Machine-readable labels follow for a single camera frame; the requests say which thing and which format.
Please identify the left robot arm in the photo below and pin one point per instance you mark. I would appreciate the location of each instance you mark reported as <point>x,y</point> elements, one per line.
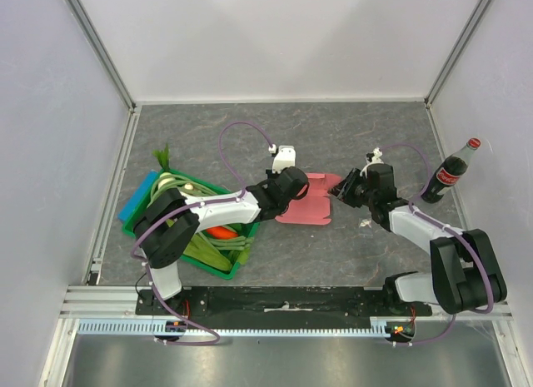
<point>166,227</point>

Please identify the blue flat board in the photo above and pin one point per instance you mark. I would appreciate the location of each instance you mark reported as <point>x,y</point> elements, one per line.
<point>136,199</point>

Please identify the small clear plastic bag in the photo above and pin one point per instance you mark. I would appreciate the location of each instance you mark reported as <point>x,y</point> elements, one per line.
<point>365,228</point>

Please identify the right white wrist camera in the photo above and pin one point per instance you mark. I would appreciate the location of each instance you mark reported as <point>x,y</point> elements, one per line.
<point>374,157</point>

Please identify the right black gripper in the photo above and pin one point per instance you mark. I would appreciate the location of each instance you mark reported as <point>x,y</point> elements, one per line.
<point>350,187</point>

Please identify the green long beans bundle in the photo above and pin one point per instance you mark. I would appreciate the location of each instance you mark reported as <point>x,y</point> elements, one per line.
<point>202,189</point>

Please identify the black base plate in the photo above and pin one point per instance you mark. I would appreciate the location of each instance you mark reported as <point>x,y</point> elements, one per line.
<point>218,307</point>

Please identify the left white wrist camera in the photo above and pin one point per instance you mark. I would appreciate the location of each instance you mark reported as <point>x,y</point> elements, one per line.
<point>283,156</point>

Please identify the cola glass bottle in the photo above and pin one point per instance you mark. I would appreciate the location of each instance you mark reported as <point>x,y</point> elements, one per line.
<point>450,172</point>

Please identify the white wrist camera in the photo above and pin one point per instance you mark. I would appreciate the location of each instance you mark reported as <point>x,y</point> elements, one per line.
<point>374,157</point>
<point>283,156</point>

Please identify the green leafy vegetable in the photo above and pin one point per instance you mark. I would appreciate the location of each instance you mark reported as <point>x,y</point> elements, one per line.
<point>221,255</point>

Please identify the grey cable duct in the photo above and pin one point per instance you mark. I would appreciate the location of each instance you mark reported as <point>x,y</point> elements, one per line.
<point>167,328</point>

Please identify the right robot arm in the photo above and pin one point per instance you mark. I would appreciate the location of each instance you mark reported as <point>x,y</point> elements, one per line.
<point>465,274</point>

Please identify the pink paper box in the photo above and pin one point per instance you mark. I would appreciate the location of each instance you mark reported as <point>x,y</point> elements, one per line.
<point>315,208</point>

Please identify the orange carrot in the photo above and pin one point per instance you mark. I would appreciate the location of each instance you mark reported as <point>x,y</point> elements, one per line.
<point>221,233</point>

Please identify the green plastic basket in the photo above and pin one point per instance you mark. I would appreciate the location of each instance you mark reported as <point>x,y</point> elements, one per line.
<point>249,230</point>

